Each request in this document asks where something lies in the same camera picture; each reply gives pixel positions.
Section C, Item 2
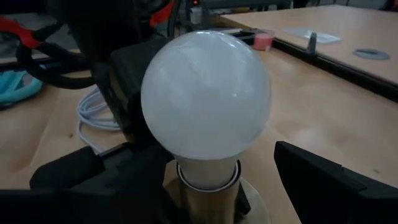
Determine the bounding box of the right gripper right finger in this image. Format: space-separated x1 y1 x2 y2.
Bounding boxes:
273 141 398 224

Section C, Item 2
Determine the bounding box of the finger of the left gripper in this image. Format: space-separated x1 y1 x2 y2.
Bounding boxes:
236 182 252 216
163 186 194 224

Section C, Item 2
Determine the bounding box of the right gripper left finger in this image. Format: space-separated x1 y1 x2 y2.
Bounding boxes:
0 148 175 224

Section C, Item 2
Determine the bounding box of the metal lamp socket stand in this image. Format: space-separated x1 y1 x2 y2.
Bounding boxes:
164 160 272 224

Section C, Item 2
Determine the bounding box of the white lightbulb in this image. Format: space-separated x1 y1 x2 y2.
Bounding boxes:
140 30 272 190

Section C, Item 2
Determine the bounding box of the teal calculator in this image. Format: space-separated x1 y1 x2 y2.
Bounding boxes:
0 69 45 107

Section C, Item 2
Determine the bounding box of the black clamp lever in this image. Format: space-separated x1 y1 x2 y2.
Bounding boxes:
305 31 318 55

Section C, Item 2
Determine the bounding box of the tan wooden desk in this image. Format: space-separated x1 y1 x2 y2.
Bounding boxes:
220 4 398 85

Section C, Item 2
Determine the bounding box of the white power cord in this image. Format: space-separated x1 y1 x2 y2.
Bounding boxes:
76 86 123 156

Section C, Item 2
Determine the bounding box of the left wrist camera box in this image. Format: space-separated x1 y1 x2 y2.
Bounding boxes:
93 36 174 146

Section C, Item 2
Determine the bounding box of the grey cable grommet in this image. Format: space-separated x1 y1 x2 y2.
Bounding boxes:
353 48 391 61

